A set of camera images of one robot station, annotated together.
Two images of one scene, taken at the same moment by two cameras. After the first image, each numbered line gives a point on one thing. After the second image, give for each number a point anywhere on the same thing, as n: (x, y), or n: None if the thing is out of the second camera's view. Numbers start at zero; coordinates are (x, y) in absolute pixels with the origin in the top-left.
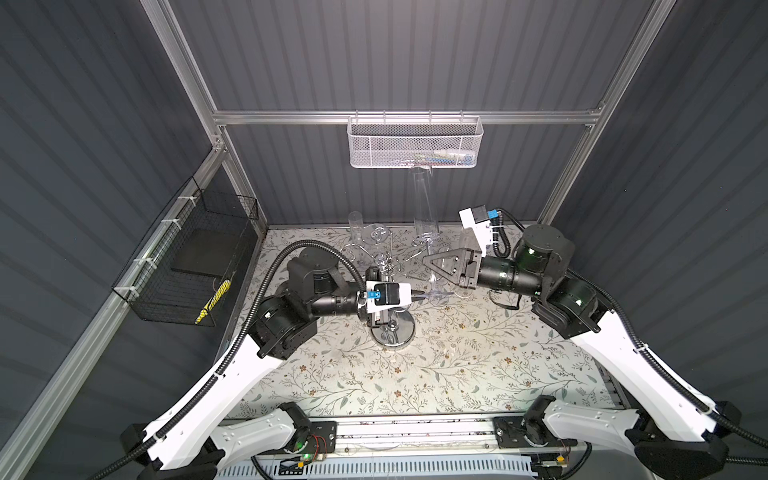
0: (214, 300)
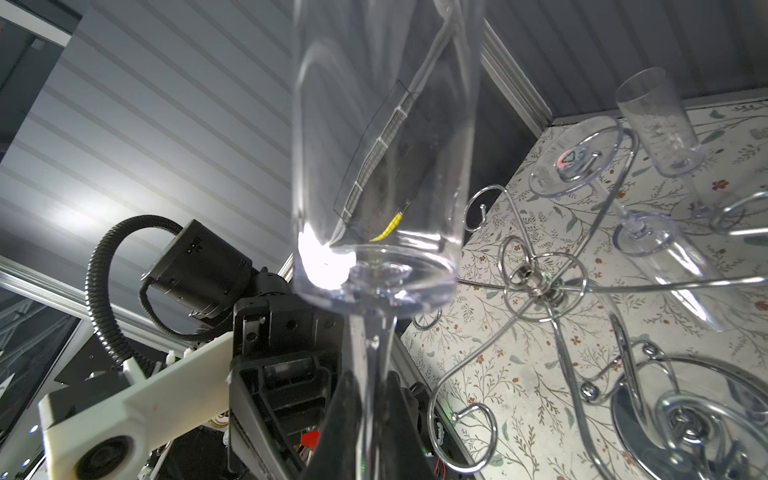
0: (390, 228)
